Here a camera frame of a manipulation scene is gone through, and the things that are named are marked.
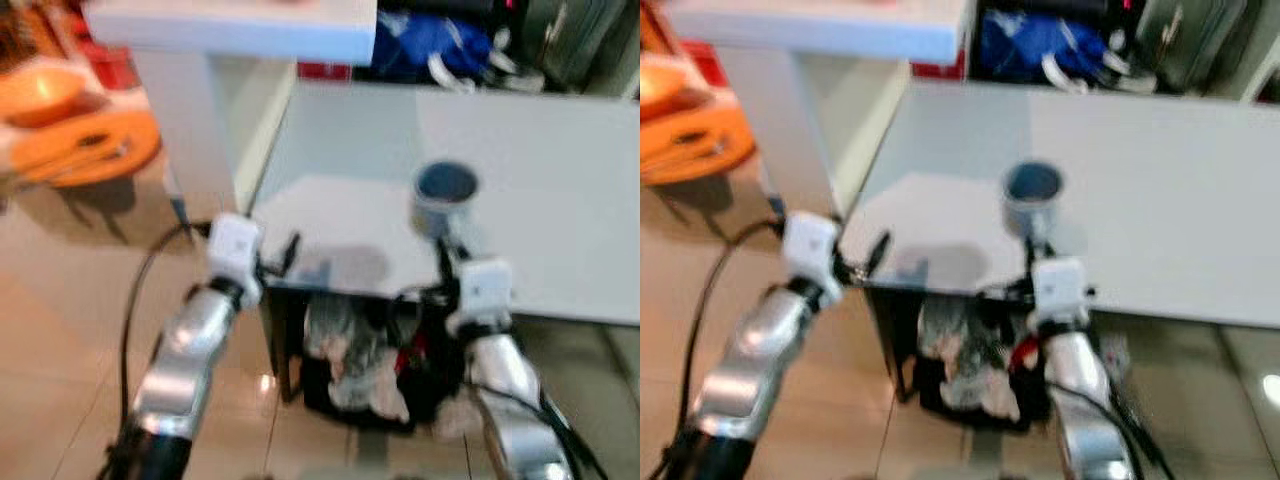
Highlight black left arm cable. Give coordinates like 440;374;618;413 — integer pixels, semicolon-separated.
118;222;211;441
678;220;786;441

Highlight black basket with crumpled bags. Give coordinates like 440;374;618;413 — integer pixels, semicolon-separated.
285;290;466;431
900;295;1051;421

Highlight white counter table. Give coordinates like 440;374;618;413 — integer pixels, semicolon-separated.
85;0;379;216
665;0;976;216

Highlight grey enamel mug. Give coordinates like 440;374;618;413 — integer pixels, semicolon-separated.
412;160;481;241
1002;160;1066;241

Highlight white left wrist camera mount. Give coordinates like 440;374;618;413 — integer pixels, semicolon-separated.
783;212;841;286
207;213;264;286

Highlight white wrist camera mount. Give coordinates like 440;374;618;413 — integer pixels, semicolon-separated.
207;213;264;286
783;212;841;286
447;258;513;336
1030;257;1093;329

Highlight blue shopping bag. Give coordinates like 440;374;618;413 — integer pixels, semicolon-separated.
372;12;496;86
978;10;1101;86

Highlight grey green suitcase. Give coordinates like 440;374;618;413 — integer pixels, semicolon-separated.
520;0;641;91
1135;0;1251;96

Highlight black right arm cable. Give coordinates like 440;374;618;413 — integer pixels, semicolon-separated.
470;380;611;480
1090;380;1176;480

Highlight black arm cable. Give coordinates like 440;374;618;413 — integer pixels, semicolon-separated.
678;220;786;441
470;380;611;480
118;222;211;441
1090;380;1176;480

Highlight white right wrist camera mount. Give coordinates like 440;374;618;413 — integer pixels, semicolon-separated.
447;258;513;336
1030;257;1093;329

